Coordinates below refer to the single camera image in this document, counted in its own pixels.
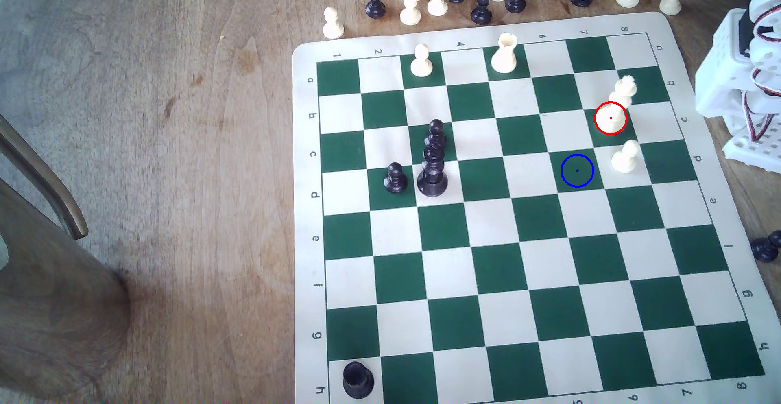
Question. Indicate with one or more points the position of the white chess king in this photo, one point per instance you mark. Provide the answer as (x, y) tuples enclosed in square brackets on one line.
[(611, 118)]

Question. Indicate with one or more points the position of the white printed robot arm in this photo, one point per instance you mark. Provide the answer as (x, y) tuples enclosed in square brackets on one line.
[(714, 80)]

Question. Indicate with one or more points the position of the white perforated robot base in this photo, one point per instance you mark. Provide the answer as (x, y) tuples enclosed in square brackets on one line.
[(750, 149)]

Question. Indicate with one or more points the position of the black chess queen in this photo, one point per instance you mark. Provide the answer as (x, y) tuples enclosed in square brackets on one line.
[(432, 178)]

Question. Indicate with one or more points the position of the green white chess mat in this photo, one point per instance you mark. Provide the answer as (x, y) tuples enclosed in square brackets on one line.
[(488, 270)]

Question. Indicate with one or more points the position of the brushed metal cup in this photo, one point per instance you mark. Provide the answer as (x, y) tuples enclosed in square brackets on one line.
[(55, 306)]

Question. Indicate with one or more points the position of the black pawn off board right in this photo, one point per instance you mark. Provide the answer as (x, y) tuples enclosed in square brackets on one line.
[(766, 248)]

